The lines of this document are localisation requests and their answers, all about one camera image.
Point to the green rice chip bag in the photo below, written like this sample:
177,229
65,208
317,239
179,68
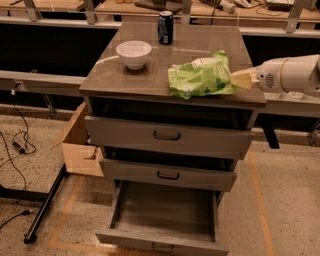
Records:
202,77

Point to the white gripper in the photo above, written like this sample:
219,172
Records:
269,78

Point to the grey middle drawer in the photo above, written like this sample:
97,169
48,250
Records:
168,175

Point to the white ceramic bowl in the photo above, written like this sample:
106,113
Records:
134,54

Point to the dark blue soda can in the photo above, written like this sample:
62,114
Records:
165,27

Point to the grey drawer cabinet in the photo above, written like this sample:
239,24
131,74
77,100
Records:
112,90

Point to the cardboard box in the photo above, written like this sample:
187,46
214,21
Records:
80,157

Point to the grey top drawer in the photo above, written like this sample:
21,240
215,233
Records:
167,138

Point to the wooden workbench with clutter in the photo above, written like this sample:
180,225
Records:
198,9

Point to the grey open bottom drawer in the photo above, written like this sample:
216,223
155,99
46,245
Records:
164,219

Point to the grey metal shelf rail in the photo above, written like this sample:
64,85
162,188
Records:
41,83

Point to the black metal stand base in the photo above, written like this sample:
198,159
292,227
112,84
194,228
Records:
43,198

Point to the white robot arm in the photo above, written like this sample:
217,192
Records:
283,75

